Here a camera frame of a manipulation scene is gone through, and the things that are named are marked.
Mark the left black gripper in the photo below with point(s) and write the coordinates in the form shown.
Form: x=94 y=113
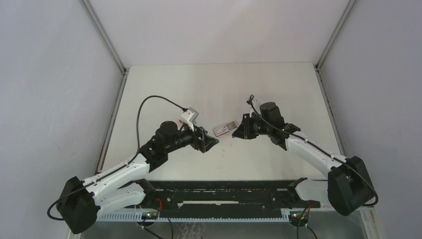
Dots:
x=198 y=144

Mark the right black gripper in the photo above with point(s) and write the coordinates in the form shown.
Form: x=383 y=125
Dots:
x=244 y=131

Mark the red white staple box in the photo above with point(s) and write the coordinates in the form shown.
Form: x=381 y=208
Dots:
x=225 y=128

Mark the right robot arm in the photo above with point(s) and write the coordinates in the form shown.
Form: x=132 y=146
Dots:
x=347 y=185

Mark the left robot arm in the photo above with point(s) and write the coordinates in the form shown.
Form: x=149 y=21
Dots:
x=82 y=202

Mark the left green circuit board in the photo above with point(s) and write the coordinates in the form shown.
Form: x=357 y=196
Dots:
x=150 y=216

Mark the green circuit board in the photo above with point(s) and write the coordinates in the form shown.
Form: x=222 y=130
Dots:
x=296 y=220
x=150 y=216

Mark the right green circuit board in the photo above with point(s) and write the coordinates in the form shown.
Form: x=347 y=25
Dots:
x=296 y=220

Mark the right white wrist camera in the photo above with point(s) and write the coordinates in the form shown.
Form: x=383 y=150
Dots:
x=255 y=99

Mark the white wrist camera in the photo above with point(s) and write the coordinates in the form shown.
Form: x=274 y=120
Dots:
x=189 y=117
x=255 y=99

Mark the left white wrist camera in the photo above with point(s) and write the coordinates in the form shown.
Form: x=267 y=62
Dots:
x=189 y=117

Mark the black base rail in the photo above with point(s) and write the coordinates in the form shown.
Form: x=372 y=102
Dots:
x=224 y=198

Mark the left aluminium frame post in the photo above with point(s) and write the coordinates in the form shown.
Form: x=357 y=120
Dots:
x=101 y=31

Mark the aluminium frame post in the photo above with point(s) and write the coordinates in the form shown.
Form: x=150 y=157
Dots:
x=335 y=34
x=101 y=31

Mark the white slotted cable duct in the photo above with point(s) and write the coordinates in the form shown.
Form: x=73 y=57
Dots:
x=133 y=216

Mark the right aluminium frame post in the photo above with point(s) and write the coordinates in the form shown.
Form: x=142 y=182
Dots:
x=335 y=34

